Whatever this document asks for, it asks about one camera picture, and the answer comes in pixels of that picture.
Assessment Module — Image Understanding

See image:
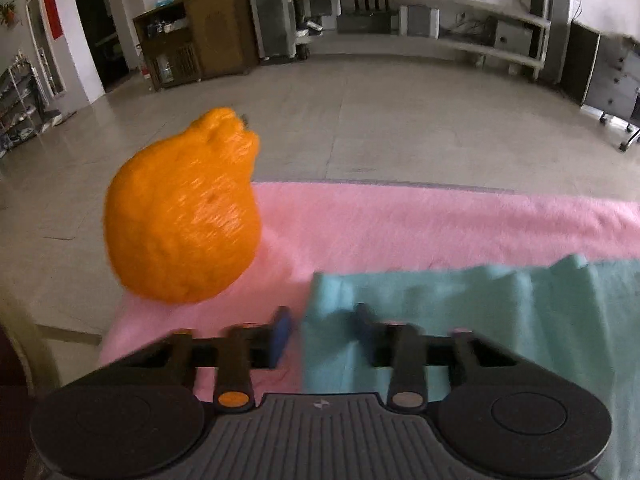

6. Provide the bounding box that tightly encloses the teal t-shirt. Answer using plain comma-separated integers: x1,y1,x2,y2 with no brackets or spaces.
300,255,639,479

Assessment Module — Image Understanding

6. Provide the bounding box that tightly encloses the pink cartoon towel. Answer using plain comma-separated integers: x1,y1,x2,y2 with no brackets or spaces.
100,183,639,393

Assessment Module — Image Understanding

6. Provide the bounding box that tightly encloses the bumpy orange citrus fruit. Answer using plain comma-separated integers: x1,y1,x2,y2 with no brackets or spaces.
103,107,262,304

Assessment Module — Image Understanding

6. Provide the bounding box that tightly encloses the wooden cabinet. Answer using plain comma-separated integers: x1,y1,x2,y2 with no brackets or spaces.
134,0,259,91

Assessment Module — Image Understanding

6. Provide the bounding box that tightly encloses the grey tv stand shelf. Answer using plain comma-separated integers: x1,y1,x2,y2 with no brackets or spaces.
288,0,551,79

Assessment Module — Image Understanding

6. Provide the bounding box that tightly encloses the dark drawer cabinet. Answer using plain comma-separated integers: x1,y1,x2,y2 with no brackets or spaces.
560,21,640,152

